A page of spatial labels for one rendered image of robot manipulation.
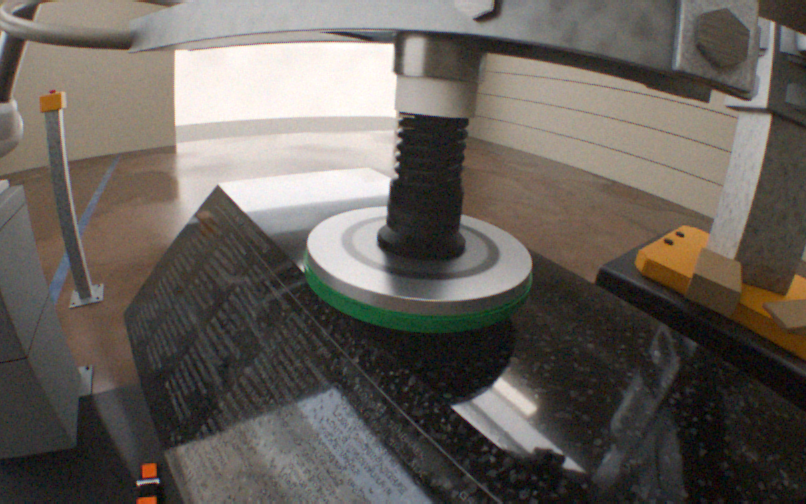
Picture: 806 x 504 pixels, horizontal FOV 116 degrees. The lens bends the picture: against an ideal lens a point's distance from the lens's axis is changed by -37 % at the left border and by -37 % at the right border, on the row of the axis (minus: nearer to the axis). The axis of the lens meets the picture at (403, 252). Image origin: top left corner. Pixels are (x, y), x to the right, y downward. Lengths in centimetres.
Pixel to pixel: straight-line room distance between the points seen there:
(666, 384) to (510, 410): 16
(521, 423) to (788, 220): 83
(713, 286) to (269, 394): 69
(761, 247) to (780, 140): 23
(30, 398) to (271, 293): 108
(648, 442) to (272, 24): 45
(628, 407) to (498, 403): 11
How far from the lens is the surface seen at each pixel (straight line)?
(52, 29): 66
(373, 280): 30
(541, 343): 37
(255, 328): 46
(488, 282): 32
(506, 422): 28
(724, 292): 76
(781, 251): 102
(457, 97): 32
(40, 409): 144
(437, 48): 31
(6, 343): 130
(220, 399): 47
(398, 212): 34
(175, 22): 52
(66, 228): 224
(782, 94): 92
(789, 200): 100
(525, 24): 27
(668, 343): 44
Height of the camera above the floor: 105
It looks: 24 degrees down
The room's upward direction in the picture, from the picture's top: 5 degrees clockwise
